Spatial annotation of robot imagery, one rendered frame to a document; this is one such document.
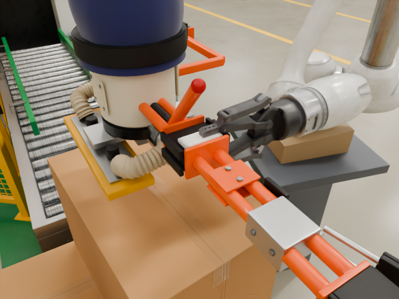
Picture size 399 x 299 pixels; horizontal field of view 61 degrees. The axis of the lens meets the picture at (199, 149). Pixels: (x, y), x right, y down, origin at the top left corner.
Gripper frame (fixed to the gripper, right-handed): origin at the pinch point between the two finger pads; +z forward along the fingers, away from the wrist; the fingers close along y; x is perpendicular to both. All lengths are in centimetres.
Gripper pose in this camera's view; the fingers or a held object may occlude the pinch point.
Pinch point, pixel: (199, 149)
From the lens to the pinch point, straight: 57.5
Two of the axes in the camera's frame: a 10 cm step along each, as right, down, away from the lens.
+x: -5.3, -5.0, 6.9
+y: 0.0, 8.1, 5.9
